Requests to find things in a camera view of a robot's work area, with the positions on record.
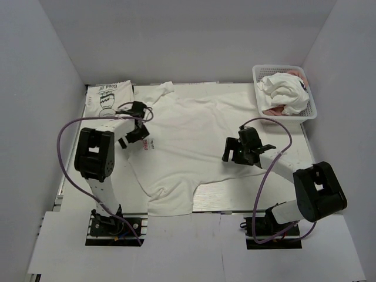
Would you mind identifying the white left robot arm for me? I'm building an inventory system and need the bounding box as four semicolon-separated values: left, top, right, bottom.
74;119;149;234

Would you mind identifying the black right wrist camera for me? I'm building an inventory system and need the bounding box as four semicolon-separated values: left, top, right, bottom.
238;126;276;155

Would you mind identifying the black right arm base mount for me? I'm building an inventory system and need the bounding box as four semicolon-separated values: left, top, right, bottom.
240;209;302;250

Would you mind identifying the white t-shirt with red-black print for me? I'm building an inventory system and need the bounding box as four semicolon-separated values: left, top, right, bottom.
128;82;264;216

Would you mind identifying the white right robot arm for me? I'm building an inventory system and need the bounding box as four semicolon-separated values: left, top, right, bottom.
222;137;348;236

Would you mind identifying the white perforated plastic basket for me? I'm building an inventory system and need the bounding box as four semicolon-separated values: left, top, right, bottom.
252;65;317;125

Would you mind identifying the crumpled white t-shirt in basket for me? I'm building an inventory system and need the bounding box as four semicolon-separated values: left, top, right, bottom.
256;72;311;116

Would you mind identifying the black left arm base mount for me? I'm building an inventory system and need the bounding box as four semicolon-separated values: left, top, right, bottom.
85;209;148;247

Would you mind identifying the folded white cartoon t-shirt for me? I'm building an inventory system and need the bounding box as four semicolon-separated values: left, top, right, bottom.
85;80;134;117

